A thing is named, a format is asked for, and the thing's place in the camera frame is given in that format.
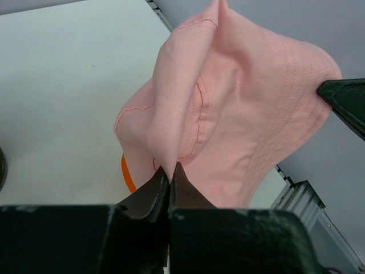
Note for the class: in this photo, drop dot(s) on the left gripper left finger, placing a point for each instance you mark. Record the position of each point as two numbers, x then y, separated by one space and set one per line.
127 237

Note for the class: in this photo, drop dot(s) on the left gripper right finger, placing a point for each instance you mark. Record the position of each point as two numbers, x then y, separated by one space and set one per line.
206 239

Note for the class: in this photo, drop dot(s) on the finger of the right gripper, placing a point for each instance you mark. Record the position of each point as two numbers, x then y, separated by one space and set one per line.
346 97

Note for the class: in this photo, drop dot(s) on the orange cap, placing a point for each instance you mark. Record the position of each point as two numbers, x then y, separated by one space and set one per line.
126 175

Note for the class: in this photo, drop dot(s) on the pink cap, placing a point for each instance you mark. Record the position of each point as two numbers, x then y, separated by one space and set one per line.
228 100

